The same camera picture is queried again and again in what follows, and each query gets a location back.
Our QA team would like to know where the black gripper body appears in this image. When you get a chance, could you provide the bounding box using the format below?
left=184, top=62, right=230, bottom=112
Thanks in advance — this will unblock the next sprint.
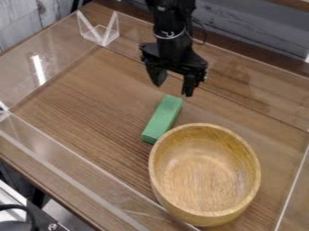
left=139, top=30, right=207, bottom=82

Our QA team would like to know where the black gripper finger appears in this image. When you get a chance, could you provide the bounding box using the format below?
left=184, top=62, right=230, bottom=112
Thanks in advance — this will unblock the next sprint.
left=144, top=62, right=167, bottom=87
left=180, top=74, right=199, bottom=97

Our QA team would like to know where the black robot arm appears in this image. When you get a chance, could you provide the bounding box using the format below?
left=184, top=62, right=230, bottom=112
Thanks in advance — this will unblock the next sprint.
left=139, top=0, right=207, bottom=97

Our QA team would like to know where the green rectangular block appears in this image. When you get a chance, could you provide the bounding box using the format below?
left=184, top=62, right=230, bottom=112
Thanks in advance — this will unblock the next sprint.
left=141, top=95, right=183, bottom=144

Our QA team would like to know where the brown wooden bowl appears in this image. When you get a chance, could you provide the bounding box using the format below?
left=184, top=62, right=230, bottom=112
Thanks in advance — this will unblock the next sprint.
left=148, top=123, right=262, bottom=226

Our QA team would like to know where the clear acrylic corner bracket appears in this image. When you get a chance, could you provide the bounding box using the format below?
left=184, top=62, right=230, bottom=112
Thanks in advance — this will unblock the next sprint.
left=76, top=11, right=119, bottom=47

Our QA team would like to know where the black metal frame mount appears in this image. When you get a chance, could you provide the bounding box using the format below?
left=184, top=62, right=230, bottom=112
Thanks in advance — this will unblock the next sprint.
left=0, top=191, right=70, bottom=231

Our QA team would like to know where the black cable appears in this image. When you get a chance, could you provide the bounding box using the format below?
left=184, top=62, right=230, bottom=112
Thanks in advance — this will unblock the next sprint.
left=0, top=203, right=42, bottom=231

